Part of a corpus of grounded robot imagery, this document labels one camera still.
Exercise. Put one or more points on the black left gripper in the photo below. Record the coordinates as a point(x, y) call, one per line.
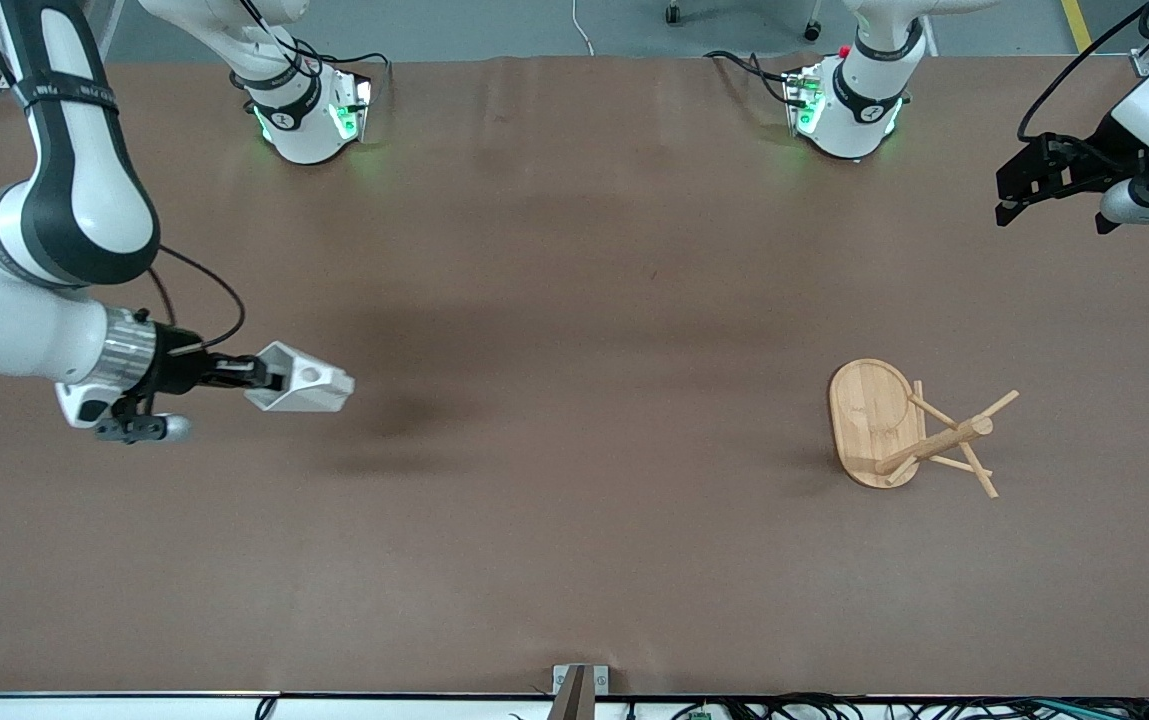
point(1100, 160)

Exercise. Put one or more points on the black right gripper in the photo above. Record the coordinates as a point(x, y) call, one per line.
point(176, 367)

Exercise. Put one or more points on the white faceted cup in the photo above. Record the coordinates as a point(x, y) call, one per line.
point(309, 385)

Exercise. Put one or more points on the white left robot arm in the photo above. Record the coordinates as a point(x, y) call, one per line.
point(859, 110)

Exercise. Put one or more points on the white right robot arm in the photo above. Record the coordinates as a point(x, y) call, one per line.
point(84, 200)

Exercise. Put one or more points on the wooden cup rack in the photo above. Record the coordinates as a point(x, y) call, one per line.
point(869, 420)

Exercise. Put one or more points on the metal base connector plate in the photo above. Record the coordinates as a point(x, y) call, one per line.
point(349, 110)
point(802, 100)

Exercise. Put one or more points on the brown table cover sheet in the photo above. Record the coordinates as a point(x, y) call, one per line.
point(574, 500)

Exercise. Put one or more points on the dark camera mount pole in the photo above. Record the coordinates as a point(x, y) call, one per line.
point(574, 700)

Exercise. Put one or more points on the metal table edge bracket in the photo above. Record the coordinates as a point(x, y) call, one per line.
point(602, 680)

